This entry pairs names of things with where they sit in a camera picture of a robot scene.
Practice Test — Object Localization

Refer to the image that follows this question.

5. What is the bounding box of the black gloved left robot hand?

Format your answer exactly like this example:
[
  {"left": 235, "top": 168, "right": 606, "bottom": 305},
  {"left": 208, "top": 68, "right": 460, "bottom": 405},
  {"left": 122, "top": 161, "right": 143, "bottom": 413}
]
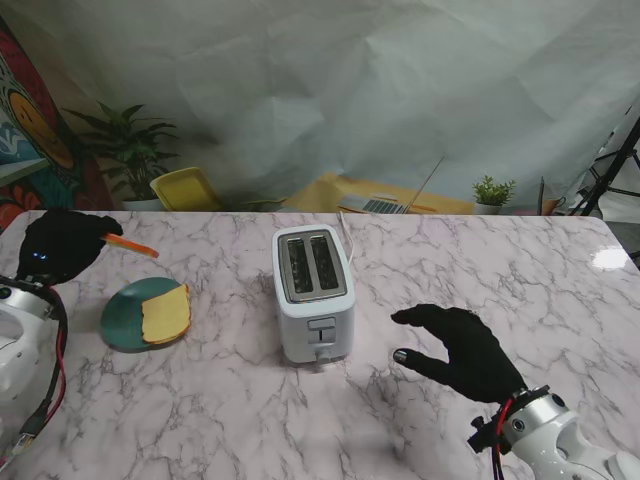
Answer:
[{"left": 17, "top": 208, "right": 125, "bottom": 287}]

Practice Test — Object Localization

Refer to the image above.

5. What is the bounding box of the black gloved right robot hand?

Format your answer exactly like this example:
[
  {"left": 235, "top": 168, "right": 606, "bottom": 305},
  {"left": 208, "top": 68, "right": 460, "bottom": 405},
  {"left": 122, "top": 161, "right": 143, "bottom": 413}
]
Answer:
[{"left": 389, "top": 303, "right": 529, "bottom": 405}]

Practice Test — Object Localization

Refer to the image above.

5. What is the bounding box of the yellow toy toast slice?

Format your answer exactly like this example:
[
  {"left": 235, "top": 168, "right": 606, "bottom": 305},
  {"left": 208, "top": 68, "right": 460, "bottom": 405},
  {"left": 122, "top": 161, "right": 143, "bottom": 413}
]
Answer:
[
  {"left": 103, "top": 233, "right": 160, "bottom": 259},
  {"left": 141, "top": 283, "right": 192, "bottom": 345}
]

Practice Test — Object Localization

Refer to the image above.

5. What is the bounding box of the white two-slot toaster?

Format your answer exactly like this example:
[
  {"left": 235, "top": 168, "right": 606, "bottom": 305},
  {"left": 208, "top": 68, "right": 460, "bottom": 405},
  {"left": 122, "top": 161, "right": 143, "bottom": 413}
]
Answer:
[{"left": 271, "top": 223, "right": 357, "bottom": 369}]

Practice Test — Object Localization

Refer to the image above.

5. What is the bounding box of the teal round plate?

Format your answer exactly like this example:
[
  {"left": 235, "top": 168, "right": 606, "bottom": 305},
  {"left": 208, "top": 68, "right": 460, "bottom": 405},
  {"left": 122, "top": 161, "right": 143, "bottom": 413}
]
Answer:
[{"left": 101, "top": 277, "right": 191, "bottom": 354}]

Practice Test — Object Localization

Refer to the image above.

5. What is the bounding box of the colourful mural panel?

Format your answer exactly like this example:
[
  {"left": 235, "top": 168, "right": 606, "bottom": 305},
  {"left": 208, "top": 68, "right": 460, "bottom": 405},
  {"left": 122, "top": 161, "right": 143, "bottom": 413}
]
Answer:
[{"left": 0, "top": 14, "right": 119, "bottom": 234}]

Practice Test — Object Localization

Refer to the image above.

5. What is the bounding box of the large green potted plant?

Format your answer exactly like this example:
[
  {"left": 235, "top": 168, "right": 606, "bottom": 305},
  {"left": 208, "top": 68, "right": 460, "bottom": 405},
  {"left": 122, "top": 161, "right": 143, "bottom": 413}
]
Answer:
[{"left": 62, "top": 102, "right": 214, "bottom": 212}]

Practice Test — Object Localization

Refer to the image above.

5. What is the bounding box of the yellow plastic chair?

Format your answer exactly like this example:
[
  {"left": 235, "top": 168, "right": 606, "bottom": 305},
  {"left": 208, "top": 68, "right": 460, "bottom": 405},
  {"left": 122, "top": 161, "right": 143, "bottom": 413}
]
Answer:
[{"left": 149, "top": 167, "right": 224, "bottom": 212}]

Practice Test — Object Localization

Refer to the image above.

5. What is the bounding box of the small green potted plant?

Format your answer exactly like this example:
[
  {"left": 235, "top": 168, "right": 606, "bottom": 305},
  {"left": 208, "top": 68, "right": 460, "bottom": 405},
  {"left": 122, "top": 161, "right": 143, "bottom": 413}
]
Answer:
[{"left": 471, "top": 175, "right": 517, "bottom": 216}]

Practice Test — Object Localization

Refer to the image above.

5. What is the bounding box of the silver open laptop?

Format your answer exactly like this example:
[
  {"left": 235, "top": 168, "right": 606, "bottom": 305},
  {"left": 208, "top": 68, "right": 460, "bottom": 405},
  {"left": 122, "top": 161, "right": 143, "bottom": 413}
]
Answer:
[{"left": 338, "top": 155, "right": 445, "bottom": 215}]

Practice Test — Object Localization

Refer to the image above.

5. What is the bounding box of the black tripod stand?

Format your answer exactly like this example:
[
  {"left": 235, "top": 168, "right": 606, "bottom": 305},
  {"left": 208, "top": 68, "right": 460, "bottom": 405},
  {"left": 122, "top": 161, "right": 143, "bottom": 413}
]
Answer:
[{"left": 574, "top": 107, "right": 640, "bottom": 217}]

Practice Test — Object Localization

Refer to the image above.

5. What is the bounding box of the yellow desk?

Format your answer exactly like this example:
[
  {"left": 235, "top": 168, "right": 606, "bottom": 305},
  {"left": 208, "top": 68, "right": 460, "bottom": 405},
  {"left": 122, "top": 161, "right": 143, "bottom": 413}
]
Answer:
[{"left": 284, "top": 172, "right": 475, "bottom": 216}]

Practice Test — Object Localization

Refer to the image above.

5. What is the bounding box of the white paper backdrop sheet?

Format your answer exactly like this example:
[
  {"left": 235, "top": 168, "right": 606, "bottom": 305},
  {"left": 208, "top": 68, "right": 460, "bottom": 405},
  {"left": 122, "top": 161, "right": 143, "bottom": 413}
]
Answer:
[{"left": 0, "top": 0, "right": 640, "bottom": 211}]

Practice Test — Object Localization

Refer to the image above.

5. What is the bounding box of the red black left arm cable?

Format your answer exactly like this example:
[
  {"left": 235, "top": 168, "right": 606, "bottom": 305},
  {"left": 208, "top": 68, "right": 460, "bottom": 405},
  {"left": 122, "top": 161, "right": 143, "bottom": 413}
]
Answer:
[{"left": 18, "top": 287, "right": 69, "bottom": 454}]

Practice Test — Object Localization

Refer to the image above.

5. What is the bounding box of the white toaster power cord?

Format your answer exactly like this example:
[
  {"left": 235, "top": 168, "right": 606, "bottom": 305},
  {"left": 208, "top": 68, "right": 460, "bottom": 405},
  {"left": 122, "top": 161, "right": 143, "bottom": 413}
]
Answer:
[{"left": 337, "top": 209, "right": 359, "bottom": 264}]

